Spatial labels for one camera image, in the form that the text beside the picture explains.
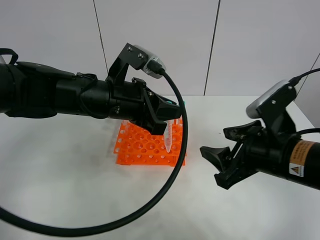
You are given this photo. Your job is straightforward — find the test tube with teal cap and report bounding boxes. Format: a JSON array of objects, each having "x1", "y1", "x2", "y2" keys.
[{"x1": 163, "y1": 99, "x2": 176, "y2": 153}]

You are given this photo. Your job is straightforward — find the orange test tube rack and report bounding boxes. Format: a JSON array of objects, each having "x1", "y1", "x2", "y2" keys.
[{"x1": 113, "y1": 118, "x2": 183, "y2": 167}]

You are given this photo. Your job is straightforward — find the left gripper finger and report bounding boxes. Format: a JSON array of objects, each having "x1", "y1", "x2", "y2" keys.
[
  {"x1": 136, "y1": 118, "x2": 167, "y2": 136},
  {"x1": 149, "y1": 93, "x2": 182, "y2": 121}
]

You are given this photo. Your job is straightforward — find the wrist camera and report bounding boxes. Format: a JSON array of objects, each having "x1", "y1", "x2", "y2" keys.
[
  {"x1": 106, "y1": 43, "x2": 167, "y2": 86},
  {"x1": 246, "y1": 80, "x2": 297, "y2": 136}
]

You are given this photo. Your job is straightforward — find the left camera cable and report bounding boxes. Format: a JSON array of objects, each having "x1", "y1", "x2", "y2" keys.
[{"x1": 0, "y1": 61, "x2": 189, "y2": 238}]

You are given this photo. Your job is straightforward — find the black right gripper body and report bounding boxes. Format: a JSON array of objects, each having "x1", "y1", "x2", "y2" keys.
[{"x1": 224, "y1": 132, "x2": 270, "y2": 180}]

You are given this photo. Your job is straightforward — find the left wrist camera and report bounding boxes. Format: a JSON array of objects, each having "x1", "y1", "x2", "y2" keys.
[{"x1": 106, "y1": 43, "x2": 167, "y2": 86}]

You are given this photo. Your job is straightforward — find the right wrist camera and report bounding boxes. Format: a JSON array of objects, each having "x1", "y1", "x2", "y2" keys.
[{"x1": 246, "y1": 80, "x2": 297, "y2": 136}]

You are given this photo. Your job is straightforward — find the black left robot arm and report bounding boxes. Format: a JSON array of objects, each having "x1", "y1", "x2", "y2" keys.
[{"x1": 0, "y1": 44, "x2": 182, "y2": 135}]

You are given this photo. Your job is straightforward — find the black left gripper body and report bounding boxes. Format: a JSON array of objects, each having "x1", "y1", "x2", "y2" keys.
[{"x1": 106, "y1": 77, "x2": 160, "y2": 125}]

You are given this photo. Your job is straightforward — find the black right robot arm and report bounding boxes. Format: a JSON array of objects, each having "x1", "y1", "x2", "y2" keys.
[{"x1": 200, "y1": 120, "x2": 320, "y2": 190}]

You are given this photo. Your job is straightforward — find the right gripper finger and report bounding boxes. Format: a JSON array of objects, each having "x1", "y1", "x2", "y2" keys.
[
  {"x1": 223, "y1": 120, "x2": 263, "y2": 142},
  {"x1": 200, "y1": 146, "x2": 240, "y2": 190}
]

